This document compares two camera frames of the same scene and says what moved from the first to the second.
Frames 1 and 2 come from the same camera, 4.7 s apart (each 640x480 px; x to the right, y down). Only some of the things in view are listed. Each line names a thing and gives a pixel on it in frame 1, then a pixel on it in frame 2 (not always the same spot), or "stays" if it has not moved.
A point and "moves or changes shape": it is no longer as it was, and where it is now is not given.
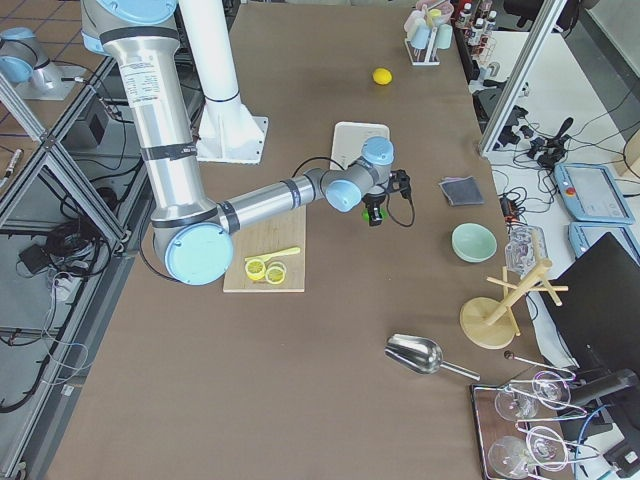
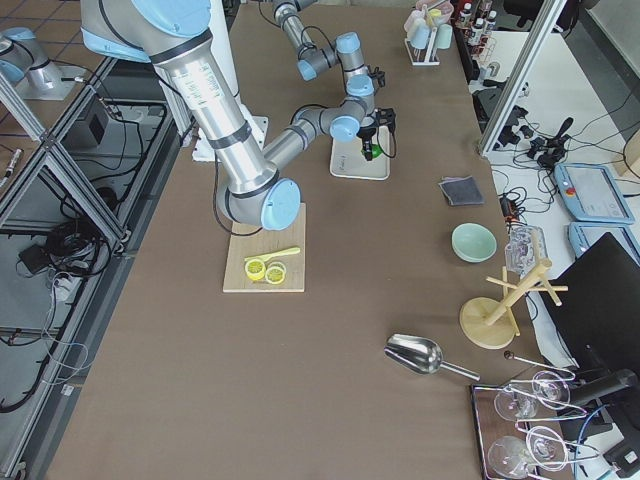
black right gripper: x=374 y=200 → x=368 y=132
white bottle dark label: x=466 y=16 stays
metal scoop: x=420 y=355 stays
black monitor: x=599 y=316 stays
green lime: x=366 y=216 moves or changes shape
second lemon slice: x=275 y=272 stays
